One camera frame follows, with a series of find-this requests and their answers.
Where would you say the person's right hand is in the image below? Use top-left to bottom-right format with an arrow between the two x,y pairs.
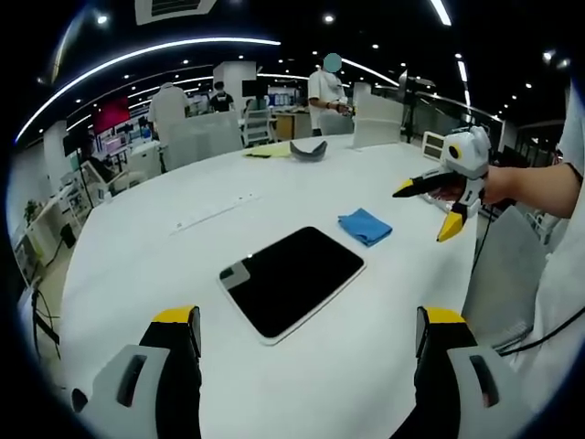
479,165 -> 517,207

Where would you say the white translucent partition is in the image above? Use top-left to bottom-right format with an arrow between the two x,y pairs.
160,112 -> 244,171

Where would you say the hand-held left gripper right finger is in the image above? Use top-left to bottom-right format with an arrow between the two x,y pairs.
391,305 -> 517,439

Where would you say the black cable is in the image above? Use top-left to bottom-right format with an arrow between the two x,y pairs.
495,304 -> 585,359

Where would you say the black tablet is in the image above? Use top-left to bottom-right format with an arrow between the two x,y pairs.
218,225 -> 368,347

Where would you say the white office chair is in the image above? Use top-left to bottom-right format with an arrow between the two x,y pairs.
241,109 -> 278,147

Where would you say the white framed box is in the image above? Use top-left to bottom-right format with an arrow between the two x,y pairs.
420,130 -> 452,160

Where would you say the white table divider panel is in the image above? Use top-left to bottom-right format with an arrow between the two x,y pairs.
351,82 -> 408,149

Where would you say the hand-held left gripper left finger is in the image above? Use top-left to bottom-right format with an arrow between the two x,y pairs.
71,305 -> 203,439

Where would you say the grey curved headset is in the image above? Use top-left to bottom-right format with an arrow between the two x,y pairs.
289,139 -> 329,163

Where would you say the black tripod stand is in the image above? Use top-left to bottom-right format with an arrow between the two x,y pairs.
398,69 -> 435,144

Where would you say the blue cleaning cloth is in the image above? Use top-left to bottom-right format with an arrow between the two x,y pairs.
337,208 -> 394,248

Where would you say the yellow cloth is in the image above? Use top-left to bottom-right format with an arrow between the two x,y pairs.
243,144 -> 293,159

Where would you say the person's white shirt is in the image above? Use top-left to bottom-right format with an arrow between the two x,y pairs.
502,77 -> 585,408

